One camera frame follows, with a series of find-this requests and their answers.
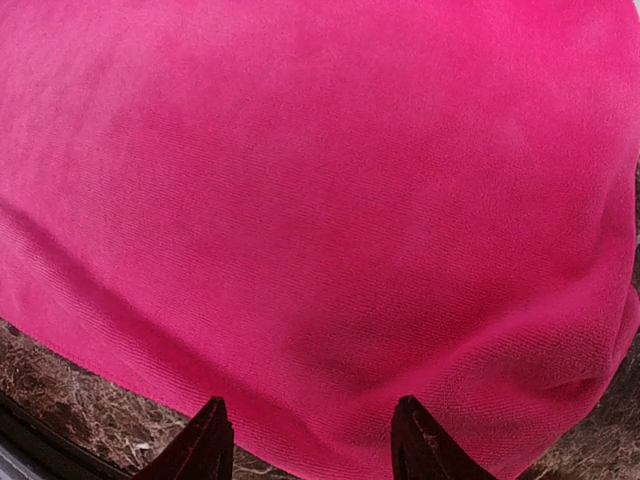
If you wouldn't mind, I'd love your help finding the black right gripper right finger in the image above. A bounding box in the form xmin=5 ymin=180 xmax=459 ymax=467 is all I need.
xmin=391 ymin=396 xmax=495 ymax=480

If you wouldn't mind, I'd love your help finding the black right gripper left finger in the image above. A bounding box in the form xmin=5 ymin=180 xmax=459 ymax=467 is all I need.
xmin=132 ymin=397 xmax=234 ymax=480

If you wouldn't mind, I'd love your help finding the pink microfibre towel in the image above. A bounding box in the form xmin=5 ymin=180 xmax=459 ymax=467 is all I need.
xmin=1 ymin=1 xmax=639 ymax=479

